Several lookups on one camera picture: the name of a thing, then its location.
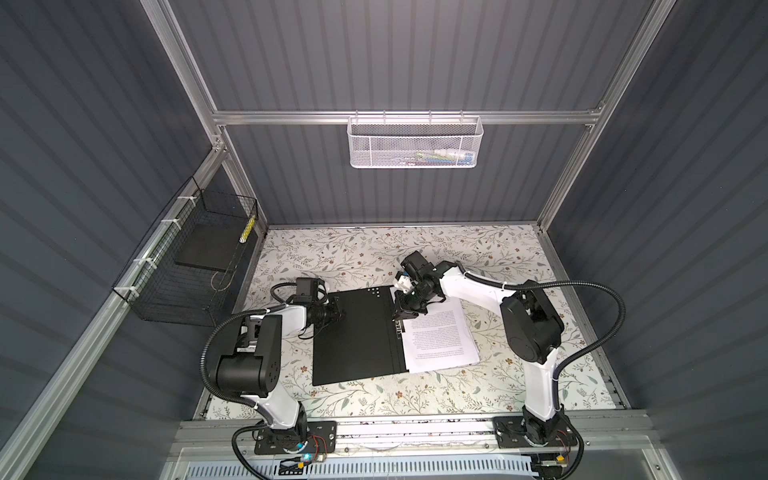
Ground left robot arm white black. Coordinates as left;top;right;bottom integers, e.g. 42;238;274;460
200;277;342;452

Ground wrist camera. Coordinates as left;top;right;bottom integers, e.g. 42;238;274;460
393;271;419;294
293;277;327;305

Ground printed paper sheet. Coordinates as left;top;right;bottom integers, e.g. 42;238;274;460
402;298;480;374

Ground black pad in basket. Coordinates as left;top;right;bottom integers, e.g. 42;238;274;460
174;224;243;272

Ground yellow marker in basket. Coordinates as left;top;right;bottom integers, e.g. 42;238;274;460
239;215;256;244

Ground metal folder clip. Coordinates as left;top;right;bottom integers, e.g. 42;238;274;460
392;310;404;338

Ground white wire mesh basket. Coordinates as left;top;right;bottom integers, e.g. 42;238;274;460
346;114;484;169

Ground blue folder with black inside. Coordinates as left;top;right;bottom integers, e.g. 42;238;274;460
312;286;407;386

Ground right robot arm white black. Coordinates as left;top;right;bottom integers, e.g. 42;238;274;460
393;251;565;446

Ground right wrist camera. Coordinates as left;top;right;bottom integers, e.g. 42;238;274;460
393;271;419;294

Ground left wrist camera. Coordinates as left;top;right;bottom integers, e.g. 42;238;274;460
293;277;327;305

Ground black wire basket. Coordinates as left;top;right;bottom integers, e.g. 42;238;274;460
113;178;259;327

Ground pens in white basket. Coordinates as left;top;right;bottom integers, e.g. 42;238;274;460
399;149;476;167

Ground white ventilated cable duct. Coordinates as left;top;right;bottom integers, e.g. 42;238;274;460
182;455;535;480

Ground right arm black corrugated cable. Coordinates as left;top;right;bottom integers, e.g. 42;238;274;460
461;269;627;480

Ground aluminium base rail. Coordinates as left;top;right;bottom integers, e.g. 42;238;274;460
251;413;601;457

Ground aluminium frame of enclosure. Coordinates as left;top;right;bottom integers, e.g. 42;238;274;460
1;1;674;478

